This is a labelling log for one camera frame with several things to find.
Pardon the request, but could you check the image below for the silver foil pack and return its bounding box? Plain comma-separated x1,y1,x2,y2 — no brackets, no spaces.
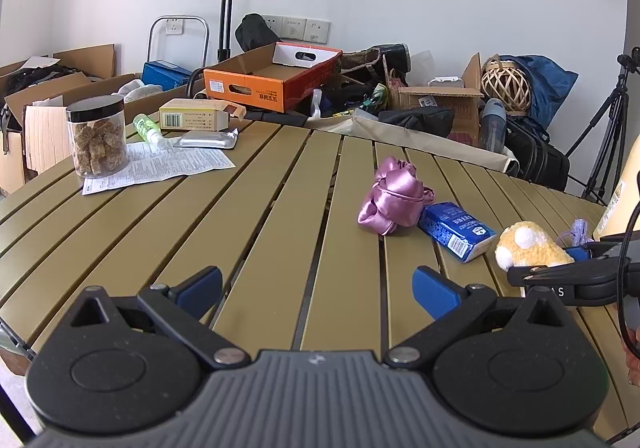
175,129,240,149

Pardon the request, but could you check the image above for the pink satin scrunchie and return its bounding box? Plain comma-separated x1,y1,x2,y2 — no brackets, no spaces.
357,157,436,237

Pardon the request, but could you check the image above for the black pouch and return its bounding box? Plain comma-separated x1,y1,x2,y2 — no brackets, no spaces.
377,108,456,135

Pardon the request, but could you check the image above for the black bag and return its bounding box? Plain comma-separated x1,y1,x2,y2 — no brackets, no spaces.
235,14,284,53

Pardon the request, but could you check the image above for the black tripod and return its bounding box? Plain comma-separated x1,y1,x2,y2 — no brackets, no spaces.
565,46,640,204

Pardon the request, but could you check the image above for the orange cardboard box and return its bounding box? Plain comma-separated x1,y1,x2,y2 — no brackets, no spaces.
203,42,344,113

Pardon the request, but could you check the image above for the open cardboard box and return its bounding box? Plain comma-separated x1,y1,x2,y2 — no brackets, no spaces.
0,44,117,163
22,72,143,173

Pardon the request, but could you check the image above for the clear jar of brown snacks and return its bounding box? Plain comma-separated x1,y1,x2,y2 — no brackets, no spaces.
66,95,129,179

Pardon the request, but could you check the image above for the silver metal tube frame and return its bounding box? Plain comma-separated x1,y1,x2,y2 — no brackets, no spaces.
147,15,210,74

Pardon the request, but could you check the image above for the rattan ball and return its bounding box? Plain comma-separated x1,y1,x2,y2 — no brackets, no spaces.
481,60,532,115

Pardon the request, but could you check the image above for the dark brown bag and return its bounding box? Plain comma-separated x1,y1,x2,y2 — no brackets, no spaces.
341,44,412,78

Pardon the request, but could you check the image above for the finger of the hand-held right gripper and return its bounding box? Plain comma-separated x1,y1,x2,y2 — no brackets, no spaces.
555,239,602,261
506,260,597,287

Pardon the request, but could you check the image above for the beige medicine box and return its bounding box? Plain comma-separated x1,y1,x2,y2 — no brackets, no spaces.
159,98,246,131

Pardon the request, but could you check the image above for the person's right hand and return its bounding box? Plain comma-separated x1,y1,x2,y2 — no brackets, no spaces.
624,313,640,384

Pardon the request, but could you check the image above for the brown cardboard box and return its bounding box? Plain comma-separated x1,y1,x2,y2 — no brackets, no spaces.
387,52,485,149

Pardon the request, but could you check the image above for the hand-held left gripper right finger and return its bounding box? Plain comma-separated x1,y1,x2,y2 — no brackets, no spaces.
385,266,572,369

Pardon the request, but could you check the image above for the purple knitted pouch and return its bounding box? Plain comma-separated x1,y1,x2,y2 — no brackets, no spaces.
557,217,596,249

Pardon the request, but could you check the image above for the grey blue water bottle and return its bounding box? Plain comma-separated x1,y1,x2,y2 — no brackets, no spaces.
479,98,507,152

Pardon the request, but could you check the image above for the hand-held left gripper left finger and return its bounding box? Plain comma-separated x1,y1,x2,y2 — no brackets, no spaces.
69,266,252,370

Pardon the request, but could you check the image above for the printed paper leaflet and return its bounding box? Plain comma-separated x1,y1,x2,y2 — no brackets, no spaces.
82,140,236,197

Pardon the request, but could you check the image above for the yellow white paw plush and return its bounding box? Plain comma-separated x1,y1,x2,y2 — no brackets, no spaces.
495,223,576,273

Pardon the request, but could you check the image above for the black cable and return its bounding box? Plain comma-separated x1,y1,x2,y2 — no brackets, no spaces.
616,200,640,365

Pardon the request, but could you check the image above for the small green bottle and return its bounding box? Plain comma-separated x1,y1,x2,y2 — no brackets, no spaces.
132,113,164,147

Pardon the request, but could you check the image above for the blue tissue pack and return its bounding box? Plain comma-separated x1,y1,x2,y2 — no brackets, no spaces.
417,202,499,264

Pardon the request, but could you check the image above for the blue bag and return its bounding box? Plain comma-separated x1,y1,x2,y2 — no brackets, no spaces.
510,54,579,129

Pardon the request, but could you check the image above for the blue box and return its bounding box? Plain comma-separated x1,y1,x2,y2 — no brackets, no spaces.
141,60,194,89

